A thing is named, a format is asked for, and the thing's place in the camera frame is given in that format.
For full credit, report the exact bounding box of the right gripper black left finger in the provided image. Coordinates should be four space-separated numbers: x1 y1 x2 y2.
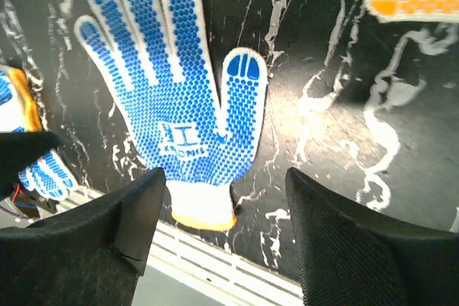
1 168 166 305

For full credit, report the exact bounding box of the blue dotted glove front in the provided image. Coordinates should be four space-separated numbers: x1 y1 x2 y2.
1 65 78 201

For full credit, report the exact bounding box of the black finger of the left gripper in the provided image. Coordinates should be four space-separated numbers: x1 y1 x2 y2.
1 131 60 199

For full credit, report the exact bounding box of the blue dotted glove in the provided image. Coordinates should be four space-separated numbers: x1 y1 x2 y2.
1 65 78 201
74 0 268 231

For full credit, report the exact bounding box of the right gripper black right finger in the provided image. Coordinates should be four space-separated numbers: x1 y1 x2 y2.
285 168 458 305

